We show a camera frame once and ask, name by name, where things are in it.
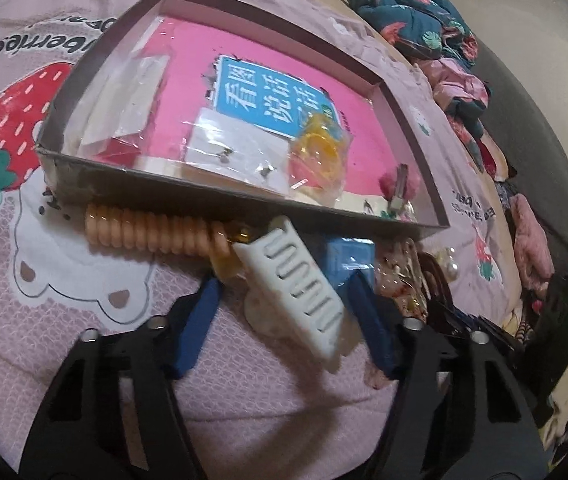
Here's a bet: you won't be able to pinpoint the grey headboard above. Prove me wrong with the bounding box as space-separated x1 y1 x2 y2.
473 44 568 272

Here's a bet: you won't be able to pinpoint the beige dotted mesh bow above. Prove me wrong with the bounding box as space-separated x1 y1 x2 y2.
375 238 427 322

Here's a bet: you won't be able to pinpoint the dark cardboard box tray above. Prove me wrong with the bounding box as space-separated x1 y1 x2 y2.
37 0 449 238

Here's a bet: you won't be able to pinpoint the pink pajama clothes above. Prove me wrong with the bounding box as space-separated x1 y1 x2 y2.
416 58 490 138

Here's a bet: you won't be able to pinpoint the pink book in tray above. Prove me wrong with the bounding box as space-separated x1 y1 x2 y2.
133 14 406 201

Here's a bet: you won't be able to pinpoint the white hair claw clip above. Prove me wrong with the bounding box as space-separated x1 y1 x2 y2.
233 217 360 373

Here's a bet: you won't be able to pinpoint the maroon banana hair clip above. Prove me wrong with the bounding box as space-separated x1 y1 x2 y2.
418 252 454 310

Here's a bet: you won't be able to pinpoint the blue square eraser block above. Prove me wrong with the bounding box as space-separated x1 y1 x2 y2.
321 237 375 288

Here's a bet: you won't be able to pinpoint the orange spiral hair tie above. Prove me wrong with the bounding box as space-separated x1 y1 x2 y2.
84 202 253 281

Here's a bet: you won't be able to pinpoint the teal floral quilt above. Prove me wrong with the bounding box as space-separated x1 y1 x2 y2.
346 0 479 70

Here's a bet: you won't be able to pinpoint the pink strawberry blanket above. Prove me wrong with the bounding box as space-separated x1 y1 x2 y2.
0 0 520 479

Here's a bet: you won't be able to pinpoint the pink fluffy garment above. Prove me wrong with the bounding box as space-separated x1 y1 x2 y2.
510 193 555 295

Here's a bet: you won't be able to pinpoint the clear plastic bag card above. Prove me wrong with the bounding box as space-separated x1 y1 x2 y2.
78 16 170 156

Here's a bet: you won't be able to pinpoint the yellow ring in bag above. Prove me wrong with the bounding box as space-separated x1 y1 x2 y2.
287 112 356 206

